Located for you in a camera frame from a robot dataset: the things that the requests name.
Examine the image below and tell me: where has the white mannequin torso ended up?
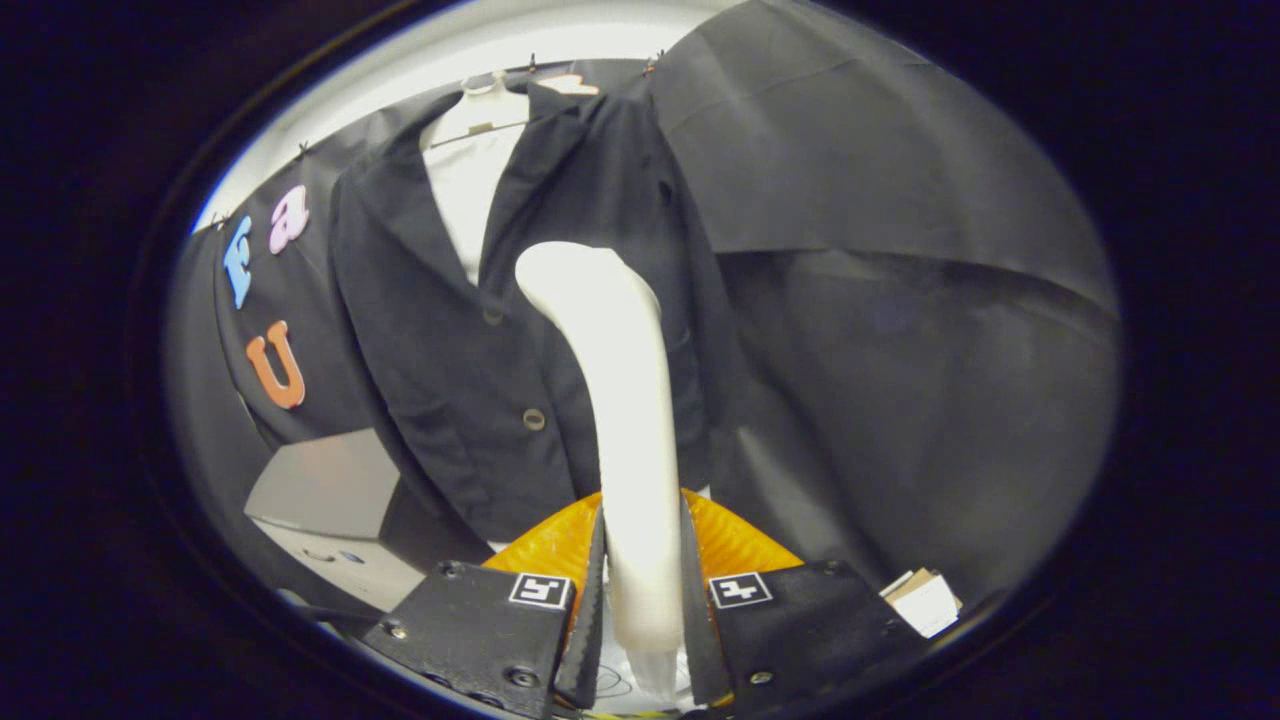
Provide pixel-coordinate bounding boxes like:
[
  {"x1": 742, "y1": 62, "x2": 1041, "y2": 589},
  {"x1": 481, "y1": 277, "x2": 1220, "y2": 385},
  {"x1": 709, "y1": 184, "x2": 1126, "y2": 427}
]
[{"x1": 420, "y1": 72, "x2": 533, "y2": 287}]

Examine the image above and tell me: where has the grey cabinet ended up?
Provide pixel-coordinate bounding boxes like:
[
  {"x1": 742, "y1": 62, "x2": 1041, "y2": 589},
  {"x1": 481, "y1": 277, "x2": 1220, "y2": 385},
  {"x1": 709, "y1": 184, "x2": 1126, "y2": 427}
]
[{"x1": 245, "y1": 428, "x2": 497, "y2": 614}]

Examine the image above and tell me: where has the black blazer jacket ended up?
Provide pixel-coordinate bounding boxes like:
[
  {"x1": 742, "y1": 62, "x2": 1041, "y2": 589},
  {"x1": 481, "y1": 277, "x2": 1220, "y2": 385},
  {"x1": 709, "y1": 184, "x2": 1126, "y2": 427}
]
[{"x1": 330, "y1": 85, "x2": 743, "y2": 545}]

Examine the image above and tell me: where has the small cardboard box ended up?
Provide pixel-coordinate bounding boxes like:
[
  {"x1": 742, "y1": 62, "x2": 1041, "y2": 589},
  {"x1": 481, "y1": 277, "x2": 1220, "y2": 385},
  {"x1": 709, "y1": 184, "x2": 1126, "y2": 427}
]
[{"x1": 880, "y1": 567, "x2": 964, "y2": 640}]

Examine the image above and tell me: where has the white garment steamer head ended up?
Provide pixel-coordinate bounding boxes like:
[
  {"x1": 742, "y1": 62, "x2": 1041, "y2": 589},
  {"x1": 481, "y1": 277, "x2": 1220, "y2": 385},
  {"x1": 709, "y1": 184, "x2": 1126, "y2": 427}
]
[{"x1": 515, "y1": 242, "x2": 692, "y2": 653}]

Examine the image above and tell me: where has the black backdrop cloth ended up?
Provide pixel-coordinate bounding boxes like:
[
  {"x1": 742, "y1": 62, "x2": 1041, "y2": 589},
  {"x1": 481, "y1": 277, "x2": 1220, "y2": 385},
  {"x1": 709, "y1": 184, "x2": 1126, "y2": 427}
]
[{"x1": 165, "y1": 0, "x2": 1121, "y2": 613}]

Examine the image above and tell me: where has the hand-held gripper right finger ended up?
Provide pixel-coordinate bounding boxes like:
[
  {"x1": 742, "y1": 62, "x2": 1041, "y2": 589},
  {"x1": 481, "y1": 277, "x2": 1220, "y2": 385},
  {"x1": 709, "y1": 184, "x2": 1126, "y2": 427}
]
[{"x1": 680, "y1": 488, "x2": 926, "y2": 715}]

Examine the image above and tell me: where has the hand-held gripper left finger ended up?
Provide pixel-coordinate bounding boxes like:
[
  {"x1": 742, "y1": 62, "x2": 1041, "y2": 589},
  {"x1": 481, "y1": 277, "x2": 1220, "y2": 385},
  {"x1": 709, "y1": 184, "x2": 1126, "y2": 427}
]
[{"x1": 362, "y1": 490, "x2": 608, "y2": 717}]

